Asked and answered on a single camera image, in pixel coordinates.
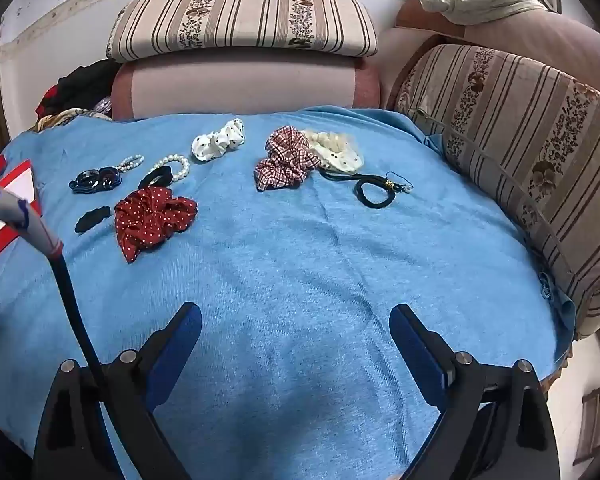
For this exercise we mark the clear plastic wrapper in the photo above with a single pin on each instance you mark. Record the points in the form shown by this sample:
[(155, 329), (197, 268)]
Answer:
[(102, 106)]

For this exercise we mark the dark blue claw clip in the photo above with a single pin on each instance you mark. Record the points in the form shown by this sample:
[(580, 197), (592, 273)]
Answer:
[(92, 180)]

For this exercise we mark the red dotted scrunchie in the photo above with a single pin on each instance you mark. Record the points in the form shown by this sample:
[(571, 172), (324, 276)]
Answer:
[(150, 220)]

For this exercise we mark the beige patterned cloth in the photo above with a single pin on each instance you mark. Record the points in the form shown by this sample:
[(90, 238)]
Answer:
[(65, 119)]

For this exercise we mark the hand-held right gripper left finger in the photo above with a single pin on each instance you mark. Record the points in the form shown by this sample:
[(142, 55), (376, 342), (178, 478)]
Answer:
[(180, 340)]

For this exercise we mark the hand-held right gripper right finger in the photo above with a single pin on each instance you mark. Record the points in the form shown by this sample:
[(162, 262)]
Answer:
[(415, 345)]

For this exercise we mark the cream scrunchie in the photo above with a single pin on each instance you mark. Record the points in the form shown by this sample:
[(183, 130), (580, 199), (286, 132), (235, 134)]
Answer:
[(337, 152)]

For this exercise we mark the black hair clip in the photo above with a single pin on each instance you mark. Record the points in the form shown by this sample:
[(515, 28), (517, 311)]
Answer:
[(91, 220)]

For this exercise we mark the white dotted scrunchie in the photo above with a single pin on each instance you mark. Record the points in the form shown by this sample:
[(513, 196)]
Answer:
[(215, 142)]

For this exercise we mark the blue blanket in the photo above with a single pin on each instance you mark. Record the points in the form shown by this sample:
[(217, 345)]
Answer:
[(300, 270)]

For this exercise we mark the striped floral cushion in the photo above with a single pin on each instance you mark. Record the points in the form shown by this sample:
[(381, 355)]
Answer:
[(240, 20), (520, 150)]

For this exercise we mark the pink sofa cushion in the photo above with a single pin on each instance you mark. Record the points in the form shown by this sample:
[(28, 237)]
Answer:
[(555, 45), (240, 87)]

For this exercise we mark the black clothing pile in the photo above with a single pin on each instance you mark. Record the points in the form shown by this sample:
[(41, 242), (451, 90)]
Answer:
[(85, 85)]

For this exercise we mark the red plaid scrunchie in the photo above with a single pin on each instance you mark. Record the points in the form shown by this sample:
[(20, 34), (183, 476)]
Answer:
[(285, 160)]

